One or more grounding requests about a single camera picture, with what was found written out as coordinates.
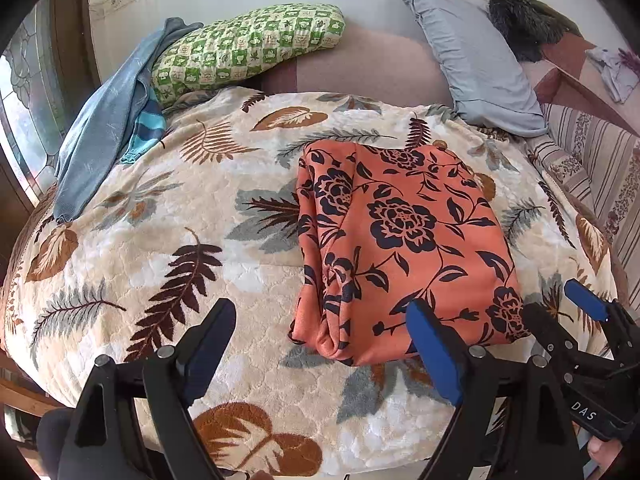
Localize blue denim garment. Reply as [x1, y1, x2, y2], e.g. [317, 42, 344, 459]
[53, 18, 202, 223]

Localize pink mauve bed sheet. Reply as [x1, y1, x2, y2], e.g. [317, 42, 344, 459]
[258, 23, 454, 107]

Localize brown wooden furniture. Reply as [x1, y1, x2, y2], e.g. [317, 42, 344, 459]
[0, 351, 63, 418]

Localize crumpled grey purple cloth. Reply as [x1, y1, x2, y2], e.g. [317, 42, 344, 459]
[586, 47, 639, 104]

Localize teal striped cloth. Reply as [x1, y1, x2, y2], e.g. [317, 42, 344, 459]
[119, 89, 166, 165]

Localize person right hand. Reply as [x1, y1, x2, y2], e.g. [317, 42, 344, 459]
[587, 437, 623, 479]

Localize green checkered pillow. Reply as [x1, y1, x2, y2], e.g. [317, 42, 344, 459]
[151, 3, 346, 107]

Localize black furry garment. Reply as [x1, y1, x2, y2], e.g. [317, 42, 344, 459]
[487, 0, 582, 63]

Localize leaf pattern fleece blanket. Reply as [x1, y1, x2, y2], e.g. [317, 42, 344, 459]
[1, 87, 620, 477]

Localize light blue pillow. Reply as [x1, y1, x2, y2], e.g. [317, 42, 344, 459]
[402, 0, 548, 138]

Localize orange floral blouse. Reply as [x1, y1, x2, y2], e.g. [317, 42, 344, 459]
[290, 140, 526, 366]

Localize stained glass window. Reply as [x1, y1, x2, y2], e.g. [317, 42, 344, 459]
[1, 0, 68, 204]

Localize striped floral bedding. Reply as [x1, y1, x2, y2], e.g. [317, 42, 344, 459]
[527, 104, 639, 316]

